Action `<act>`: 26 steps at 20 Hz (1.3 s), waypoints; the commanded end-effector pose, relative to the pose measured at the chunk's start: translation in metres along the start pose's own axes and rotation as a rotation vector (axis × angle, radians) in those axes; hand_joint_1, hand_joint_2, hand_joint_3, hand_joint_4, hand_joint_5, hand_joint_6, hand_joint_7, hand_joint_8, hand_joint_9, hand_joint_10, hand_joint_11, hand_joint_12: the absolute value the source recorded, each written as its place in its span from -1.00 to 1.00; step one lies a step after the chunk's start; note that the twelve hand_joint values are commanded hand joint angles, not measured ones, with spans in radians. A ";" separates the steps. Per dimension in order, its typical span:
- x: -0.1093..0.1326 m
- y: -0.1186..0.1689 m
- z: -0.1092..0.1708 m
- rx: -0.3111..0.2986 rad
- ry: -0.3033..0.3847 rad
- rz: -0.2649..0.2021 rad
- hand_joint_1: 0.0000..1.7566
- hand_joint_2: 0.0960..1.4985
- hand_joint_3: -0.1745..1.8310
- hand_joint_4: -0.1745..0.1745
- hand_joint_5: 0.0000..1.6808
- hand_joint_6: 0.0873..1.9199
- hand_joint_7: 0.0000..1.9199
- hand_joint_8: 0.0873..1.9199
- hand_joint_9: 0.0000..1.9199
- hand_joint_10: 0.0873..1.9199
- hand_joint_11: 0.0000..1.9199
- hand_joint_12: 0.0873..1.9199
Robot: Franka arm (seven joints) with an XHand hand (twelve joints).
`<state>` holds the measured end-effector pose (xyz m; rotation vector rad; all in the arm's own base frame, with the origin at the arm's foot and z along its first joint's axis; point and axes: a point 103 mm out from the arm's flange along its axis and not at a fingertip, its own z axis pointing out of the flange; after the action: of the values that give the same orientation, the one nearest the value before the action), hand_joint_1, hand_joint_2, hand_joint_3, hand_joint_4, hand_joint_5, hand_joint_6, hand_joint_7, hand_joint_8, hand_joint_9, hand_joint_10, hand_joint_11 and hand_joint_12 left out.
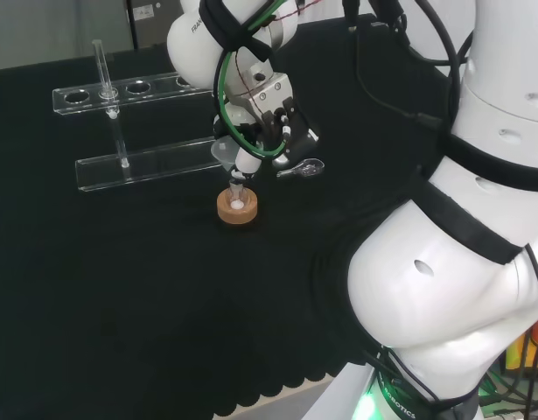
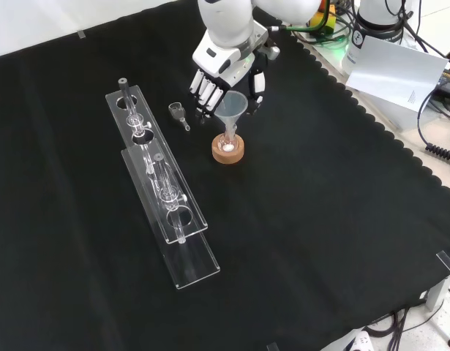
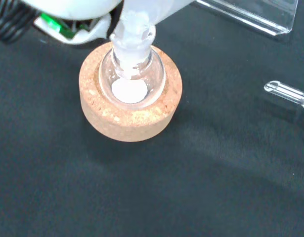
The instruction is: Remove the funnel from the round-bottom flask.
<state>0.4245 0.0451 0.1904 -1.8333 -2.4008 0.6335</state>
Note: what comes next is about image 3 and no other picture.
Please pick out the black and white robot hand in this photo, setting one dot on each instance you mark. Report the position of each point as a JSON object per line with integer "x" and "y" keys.
{"x": 75, "y": 14}

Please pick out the clear round-bottom flask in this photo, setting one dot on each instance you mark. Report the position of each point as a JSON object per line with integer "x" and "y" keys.
{"x": 128, "y": 92}

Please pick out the clear acrylic funnel stand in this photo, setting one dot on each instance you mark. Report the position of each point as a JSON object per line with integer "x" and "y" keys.
{"x": 260, "y": 12}

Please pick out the clear glass weighing funnel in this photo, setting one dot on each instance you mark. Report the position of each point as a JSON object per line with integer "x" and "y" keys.
{"x": 290, "y": 95}

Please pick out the black bench cloth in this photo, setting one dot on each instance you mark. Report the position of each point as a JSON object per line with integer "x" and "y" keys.
{"x": 117, "y": 192}

